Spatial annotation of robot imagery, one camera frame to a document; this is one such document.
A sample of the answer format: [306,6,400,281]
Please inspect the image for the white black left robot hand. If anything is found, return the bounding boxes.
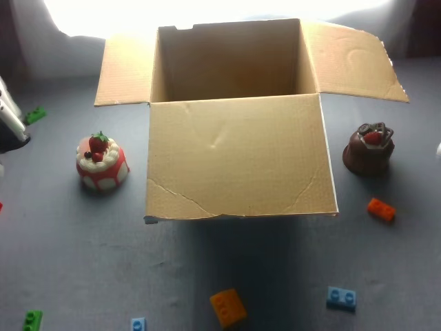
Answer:
[0,76,32,177]

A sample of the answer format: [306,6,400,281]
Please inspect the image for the brown chocolate toy cake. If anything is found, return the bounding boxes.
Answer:
[342,121,396,177]

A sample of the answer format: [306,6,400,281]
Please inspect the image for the red white strawberry toy cake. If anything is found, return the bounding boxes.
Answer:
[75,130,131,192]

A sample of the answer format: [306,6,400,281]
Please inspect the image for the cardboard box with flaps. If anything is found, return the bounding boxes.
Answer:
[94,17,411,225]

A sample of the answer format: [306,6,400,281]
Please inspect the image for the green toy brick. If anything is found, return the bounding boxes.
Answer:
[22,310,44,331]
[23,106,48,126]

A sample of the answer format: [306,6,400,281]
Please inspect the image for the red-orange toy brick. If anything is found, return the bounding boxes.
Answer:
[367,197,397,223]

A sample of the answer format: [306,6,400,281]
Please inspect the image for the grey table cloth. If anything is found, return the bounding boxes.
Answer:
[0,13,441,331]

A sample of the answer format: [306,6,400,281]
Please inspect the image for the large blue toy brick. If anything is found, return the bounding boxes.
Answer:
[326,285,358,313]

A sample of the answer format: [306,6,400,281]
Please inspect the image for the yellow-orange toy brick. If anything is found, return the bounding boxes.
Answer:
[209,288,248,328]

